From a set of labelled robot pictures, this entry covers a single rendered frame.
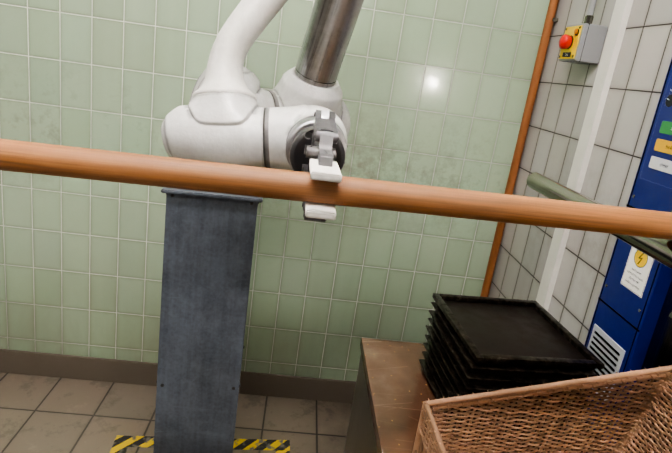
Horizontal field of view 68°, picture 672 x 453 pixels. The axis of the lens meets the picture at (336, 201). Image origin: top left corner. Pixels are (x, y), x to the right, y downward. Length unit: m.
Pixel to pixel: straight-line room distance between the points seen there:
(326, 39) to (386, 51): 0.65
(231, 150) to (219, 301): 0.54
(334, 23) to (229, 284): 0.63
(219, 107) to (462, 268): 1.38
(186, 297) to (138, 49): 0.91
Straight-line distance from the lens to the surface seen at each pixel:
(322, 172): 0.48
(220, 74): 0.82
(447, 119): 1.81
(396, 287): 1.95
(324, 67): 1.15
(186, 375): 1.35
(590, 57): 1.58
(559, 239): 1.57
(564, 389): 1.09
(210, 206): 1.15
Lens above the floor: 1.31
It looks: 15 degrees down
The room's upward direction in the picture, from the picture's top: 8 degrees clockwise
